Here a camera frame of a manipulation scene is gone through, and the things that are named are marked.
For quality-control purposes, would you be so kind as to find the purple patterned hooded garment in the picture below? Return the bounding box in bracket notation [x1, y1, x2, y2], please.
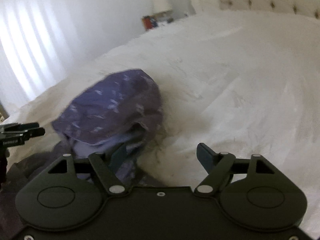
[0, 68, 166, 240]

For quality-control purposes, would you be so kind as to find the white bed duvet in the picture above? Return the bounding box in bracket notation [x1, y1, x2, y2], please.
[8, 10, 319, 238]

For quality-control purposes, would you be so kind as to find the white table lamp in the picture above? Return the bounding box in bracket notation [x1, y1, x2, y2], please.
[152, 0, 172, 14]

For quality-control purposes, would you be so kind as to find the red picture frame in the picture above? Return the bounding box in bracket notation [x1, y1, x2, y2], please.
[142, 16, 158, 31]

